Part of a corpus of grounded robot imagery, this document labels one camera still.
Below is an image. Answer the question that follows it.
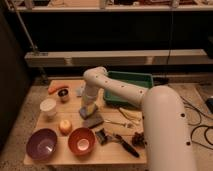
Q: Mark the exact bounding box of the yellow banana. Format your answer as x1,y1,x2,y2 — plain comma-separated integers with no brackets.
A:
119,107,141,121

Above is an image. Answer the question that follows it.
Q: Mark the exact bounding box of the green plastic tray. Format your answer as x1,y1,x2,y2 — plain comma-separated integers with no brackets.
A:
103,71,154,106

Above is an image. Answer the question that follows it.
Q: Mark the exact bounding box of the orange carrot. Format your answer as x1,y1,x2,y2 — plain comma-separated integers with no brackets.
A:
48,84,69,95

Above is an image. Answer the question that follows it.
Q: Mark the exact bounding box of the crumpled light blue cloth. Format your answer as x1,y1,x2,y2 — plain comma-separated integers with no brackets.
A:
76,86,84,97

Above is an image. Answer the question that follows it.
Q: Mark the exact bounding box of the grey rectangular block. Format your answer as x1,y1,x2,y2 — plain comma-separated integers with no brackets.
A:
82,116,104,129

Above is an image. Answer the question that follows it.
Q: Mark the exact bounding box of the bunch of dark grapes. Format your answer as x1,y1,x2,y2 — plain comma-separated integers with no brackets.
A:
131,132,145,148

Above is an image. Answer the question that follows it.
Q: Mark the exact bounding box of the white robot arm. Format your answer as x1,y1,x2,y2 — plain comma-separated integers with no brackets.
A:
82,67,197,171

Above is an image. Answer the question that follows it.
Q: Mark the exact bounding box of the black handled utensil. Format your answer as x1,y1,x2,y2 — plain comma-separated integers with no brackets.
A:
113,134,140,158

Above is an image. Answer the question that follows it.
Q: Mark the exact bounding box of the small metal cup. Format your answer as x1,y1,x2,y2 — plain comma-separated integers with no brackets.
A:
58,89,69,103

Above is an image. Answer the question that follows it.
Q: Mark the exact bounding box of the white cup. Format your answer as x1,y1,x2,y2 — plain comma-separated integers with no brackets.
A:
40,98,56,117

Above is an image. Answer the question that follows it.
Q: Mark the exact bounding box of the small dark metal clip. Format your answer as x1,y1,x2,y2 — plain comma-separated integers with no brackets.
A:
95,129,108,145

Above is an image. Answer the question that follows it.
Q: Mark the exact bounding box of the black floor cable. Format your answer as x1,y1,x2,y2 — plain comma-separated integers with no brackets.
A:
181,96,213,151

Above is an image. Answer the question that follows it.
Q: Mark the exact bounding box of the wooden shelf beam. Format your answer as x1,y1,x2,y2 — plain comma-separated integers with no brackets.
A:
25,49,213,67

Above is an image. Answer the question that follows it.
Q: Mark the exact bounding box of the purple bowl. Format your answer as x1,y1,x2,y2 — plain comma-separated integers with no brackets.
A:
26,128,57,160

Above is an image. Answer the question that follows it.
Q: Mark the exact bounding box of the orange-red bowl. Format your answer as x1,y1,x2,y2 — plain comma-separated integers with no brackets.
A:
68,127,95,156

